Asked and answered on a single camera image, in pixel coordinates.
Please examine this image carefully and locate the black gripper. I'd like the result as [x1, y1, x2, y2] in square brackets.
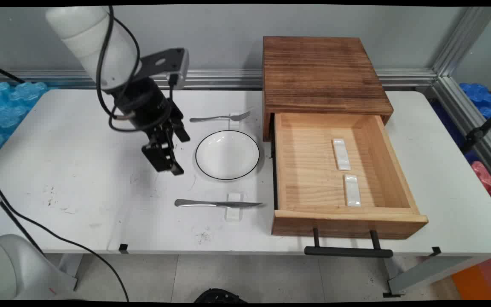
[113, 78, 191, 176]

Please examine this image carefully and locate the silver table knife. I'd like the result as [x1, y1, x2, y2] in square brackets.
[174, 199, 263, 209]

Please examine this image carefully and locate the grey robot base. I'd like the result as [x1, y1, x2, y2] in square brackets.
[0, 234, 80, 301]

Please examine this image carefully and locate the silver fork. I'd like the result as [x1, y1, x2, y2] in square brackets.
[189, 111, 251, 123]

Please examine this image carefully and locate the white plate with black rim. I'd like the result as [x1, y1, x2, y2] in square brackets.
[195, 130, 260, 181]

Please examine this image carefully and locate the white ceramic cutlery rest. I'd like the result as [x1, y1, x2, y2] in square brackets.
[332, 138, 352, 171]
[228, 112, 246, 130]
[343, 174, 362, 208]
[224, 193, 244, 222]

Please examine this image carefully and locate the black object on floor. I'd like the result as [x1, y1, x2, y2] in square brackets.
[194, 288, 248, 303]

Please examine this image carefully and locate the grey table leg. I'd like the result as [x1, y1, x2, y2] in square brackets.
[58, 254, 84, 291]
[383, 256, 485, 298]

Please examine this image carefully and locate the dark brown wooden cabinet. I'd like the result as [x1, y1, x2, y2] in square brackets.
[263, 36, 394, 142]

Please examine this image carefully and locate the blue foam mat stack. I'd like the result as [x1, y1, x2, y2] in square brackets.
[459, 82, 491, 143]
[0, 81, 49, 165]

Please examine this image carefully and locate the black stand leg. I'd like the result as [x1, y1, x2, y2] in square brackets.
[460, 90, 491, 154]

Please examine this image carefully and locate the red foam piece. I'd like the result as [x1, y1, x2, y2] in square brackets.
[471, 161, 491, 197]

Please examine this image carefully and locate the orange box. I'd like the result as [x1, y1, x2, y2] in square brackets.
[451, 256, 491, 301]

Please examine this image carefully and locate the horizontal aluminium frame rail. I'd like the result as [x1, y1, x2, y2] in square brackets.
[0, 68, 438, 90]

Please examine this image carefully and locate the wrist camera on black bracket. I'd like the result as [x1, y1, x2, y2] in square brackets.
[135, 48, 190, 91]

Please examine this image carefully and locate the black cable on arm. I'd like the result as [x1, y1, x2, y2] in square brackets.
[95, 6, 174, 133]

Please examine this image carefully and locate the thin black floor cable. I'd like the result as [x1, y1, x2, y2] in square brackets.
[0, 200, 130, 302]

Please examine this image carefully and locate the light wooden drawer black handle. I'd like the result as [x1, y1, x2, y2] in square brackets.
[270, 112, 429, 259]

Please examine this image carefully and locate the thick black cable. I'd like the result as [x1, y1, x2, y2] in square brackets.
[0, 171, 46, 256]

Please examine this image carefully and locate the black cable by rail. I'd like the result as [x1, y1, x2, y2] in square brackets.
[0, 62, 25, 84]

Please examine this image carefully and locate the side aluminium frame rail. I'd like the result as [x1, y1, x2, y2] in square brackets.
[431, 76, 491, 192]

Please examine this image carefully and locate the upright aluminium frame post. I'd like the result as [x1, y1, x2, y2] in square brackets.
[431, 6, 491, 77]

